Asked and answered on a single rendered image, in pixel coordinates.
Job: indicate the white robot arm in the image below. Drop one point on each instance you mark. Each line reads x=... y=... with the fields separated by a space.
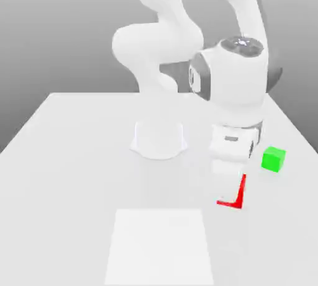
x=236 y=77

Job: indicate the small red cube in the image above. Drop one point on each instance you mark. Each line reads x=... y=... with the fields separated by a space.
x=240 y=199

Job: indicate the small green cube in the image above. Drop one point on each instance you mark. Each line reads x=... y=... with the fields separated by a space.
x=272 y=160

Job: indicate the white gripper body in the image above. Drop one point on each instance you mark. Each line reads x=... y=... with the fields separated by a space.
x=229 y=152

